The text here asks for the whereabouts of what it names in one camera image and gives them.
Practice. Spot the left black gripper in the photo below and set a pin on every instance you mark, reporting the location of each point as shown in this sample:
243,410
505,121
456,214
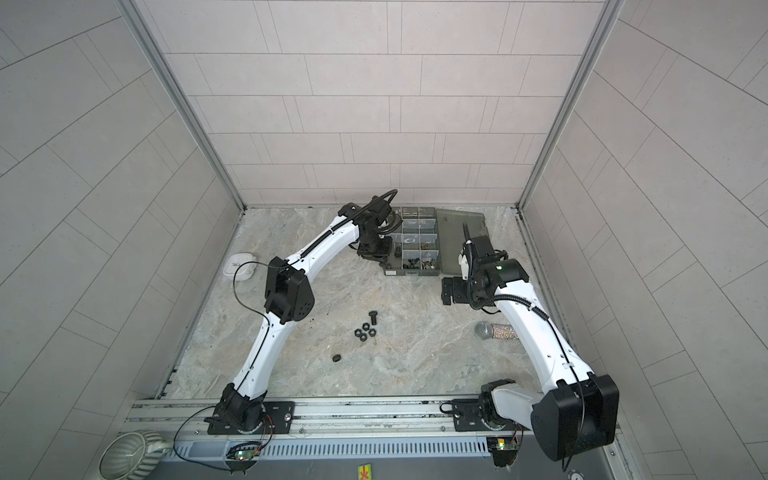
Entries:
383,254

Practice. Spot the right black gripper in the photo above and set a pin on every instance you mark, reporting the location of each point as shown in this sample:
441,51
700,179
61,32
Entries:
456,292

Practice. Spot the green compartment organizer box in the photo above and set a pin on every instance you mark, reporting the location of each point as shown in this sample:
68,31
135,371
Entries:
430,240

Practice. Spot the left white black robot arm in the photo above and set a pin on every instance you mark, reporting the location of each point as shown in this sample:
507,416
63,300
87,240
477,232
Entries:
289,299

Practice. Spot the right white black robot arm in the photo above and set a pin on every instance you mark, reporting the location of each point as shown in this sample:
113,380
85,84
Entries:
528,354

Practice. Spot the sprinkle-filled clear bottle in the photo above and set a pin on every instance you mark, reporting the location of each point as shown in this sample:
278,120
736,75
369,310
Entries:
488,331

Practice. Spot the black nut cluster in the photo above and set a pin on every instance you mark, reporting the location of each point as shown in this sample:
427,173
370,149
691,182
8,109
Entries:
365,332

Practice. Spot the white round container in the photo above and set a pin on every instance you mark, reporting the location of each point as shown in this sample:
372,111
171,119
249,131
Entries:
240,266

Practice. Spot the right controller board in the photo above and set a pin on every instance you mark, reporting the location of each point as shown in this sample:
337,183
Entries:
503,450

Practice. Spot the controller board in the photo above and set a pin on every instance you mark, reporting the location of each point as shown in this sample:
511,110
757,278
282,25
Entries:
503,450
243,456

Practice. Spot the left controller board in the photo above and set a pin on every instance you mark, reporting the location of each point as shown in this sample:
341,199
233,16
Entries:
243,456

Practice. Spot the aluminium mounting rail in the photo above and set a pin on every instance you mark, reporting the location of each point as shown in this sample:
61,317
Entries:
324,417

